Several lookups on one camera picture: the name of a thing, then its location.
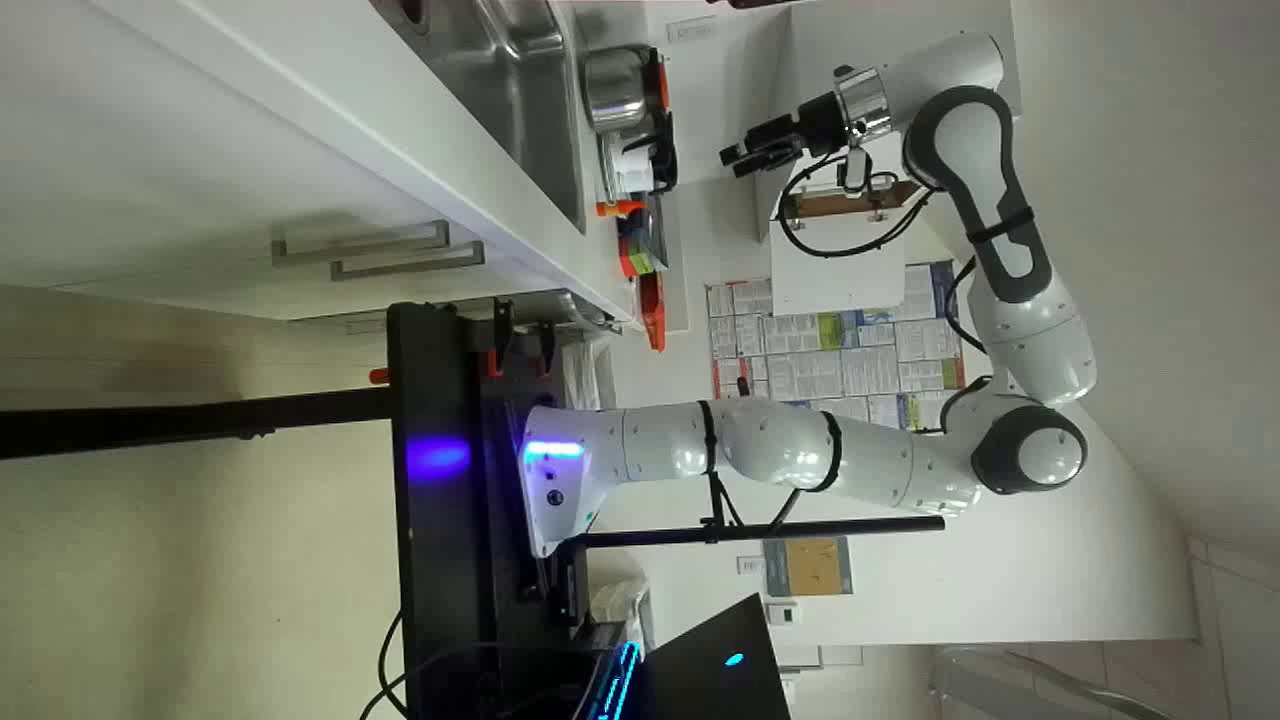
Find black floor cable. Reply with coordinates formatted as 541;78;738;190
355;604;449;720

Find small steel kettle black handle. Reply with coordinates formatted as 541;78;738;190
578;41;679;198

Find black computer blue LED strips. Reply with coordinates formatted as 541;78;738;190
573;622;654;720

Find orange green plastic object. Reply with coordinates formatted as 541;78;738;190
618;213;669;278

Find black clamp orange tips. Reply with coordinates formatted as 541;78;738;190
479;294;519;382
531;316;566;381

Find black robot platform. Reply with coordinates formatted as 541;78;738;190
385;299;594;720

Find silver cabinet bar handle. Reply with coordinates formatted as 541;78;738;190
273;215;457;263
328;237;492;283

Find black laptop blue light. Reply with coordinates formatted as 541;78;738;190
625;590;794;720

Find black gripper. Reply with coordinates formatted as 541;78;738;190
721;92;859;179

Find long orange plastic object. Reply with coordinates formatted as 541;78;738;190
637;267;674;355

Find white lower cabinet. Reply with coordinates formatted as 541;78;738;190
0;0;631;333

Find thin black rod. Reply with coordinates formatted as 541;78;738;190
584;515;951;549

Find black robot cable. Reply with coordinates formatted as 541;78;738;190
777;151;998;355

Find black metal pole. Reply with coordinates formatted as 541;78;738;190
0;388;402;465

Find stainless steel sink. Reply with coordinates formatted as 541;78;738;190
371;0;594;232

